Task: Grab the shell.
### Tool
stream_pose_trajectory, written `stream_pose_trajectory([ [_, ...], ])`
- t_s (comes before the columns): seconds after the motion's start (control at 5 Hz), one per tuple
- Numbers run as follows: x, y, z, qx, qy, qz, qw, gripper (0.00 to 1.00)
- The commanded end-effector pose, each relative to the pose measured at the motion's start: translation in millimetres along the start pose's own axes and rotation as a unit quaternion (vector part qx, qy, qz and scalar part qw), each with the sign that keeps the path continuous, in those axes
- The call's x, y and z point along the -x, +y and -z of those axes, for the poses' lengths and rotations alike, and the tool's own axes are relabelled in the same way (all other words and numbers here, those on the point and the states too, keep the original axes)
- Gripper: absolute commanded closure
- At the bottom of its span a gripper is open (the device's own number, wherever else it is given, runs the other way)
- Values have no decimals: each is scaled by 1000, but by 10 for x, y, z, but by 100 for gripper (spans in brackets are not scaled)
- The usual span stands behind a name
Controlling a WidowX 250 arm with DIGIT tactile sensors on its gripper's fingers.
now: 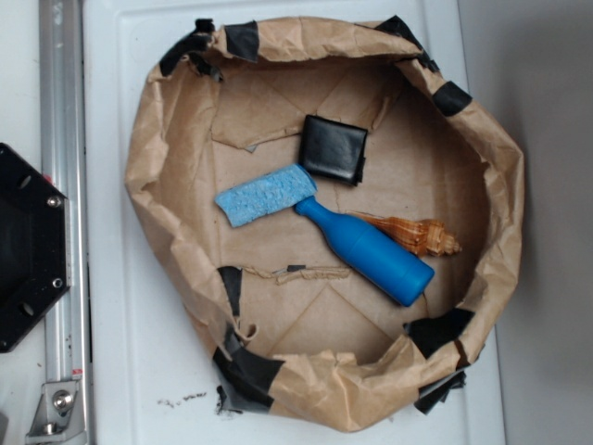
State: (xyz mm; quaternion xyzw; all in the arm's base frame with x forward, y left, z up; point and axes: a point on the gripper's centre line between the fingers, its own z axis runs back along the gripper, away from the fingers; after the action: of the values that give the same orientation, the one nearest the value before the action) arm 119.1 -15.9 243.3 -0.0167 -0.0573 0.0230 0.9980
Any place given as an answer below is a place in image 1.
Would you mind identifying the metal corner bracket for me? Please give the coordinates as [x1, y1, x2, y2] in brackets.
[25, 380, 88, 444]

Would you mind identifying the aluminium extrusion rail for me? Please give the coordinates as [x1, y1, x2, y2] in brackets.
[39, 1, 95, 444]

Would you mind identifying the blue plastic bottle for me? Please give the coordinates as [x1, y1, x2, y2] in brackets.
[295, 197, 435, 307]

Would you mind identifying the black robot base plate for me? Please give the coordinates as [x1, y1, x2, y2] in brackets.
[1, 144, 70, 353]

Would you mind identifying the black leather wallet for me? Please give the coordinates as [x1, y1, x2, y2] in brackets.
[298, 115, 368, 186]

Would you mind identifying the blue sponge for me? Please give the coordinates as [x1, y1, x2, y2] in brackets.
[214, 164, 317, 228]

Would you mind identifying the orange spiral seashell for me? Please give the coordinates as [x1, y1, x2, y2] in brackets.
[347, 211, 462, 257]

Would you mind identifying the brown paper bag bin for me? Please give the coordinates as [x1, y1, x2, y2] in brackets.
[125, 18, 524, 432]

